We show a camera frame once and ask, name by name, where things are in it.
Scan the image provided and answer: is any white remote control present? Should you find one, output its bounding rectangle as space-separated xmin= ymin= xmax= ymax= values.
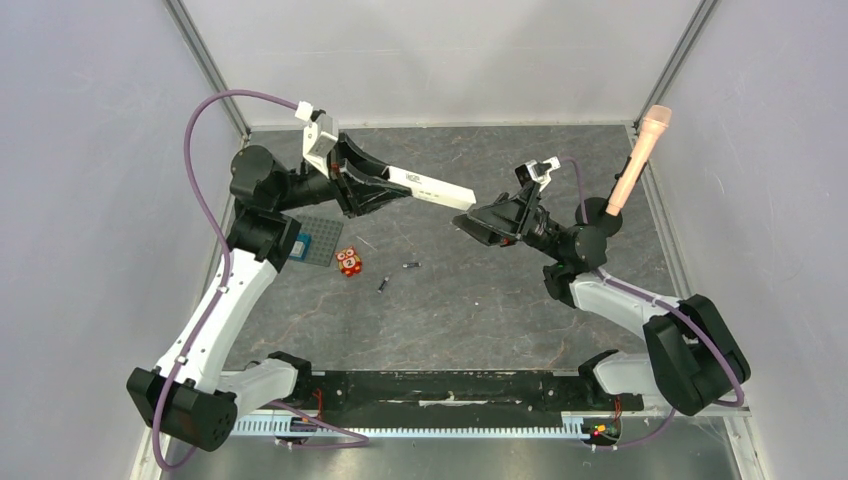
xmin=387 ymin=166 xmax=476 ymax=211

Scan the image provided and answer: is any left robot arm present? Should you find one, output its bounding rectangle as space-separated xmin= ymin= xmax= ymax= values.
xmin=126 ymin=134 xmax=424 ymax=452

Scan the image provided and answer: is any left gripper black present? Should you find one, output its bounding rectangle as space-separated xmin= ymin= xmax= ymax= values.
xmin=273 ymin=132 xmax=411 ymax=219

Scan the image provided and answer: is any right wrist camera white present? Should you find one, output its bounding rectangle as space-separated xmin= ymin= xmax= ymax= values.
xmin=514 ymin=156 xmax=561 ymax=191

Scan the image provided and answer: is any grey lego baseplate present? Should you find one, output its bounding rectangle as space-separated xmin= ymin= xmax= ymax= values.
xmin=295 ymin=215 xmax=344 ymax=267

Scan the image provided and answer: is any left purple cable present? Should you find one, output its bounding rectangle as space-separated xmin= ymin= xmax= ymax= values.
xmin=150 ymin=89 xmax=370 ymax=472

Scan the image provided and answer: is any red owl number block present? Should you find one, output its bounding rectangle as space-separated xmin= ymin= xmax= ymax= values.
xmin=335 ymin=246 xmax=362 ymax=277

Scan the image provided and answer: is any blue lego brick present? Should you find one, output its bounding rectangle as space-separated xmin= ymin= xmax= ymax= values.
xmin=289 ymin=233 xmax=312 ymax=262

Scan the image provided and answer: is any white slotted cable duct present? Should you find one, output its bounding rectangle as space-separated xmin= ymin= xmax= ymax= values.
xmin=228 ymin=414 xmax=586 ymax=439

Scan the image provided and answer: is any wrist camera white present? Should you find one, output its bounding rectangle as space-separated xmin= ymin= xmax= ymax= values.
xmin=514 ymin=156 xmax=561 ymax=191
xmin=302 ymin=110 xmax=339 ymax=178

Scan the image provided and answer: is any pink toy microphone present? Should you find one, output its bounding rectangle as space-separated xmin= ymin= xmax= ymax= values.
xmin=605 ymin=104 xmax=673 ymax=216

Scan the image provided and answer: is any black microphone stand base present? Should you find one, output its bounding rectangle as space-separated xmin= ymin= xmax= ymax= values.
xmin=574 ymin=197 xmax=623 ymax=237

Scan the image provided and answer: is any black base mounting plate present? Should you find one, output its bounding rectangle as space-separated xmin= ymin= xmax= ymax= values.
xmin=250 ymin=369 xmax=644 ymax=429

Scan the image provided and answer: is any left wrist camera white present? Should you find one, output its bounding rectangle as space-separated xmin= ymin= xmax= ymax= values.
xmin=302 ymin=110 xmax=339 ymax=178

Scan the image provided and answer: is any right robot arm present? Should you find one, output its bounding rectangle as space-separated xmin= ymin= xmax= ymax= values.
xmin=452 ymin=182 xmax=751 ymax=416

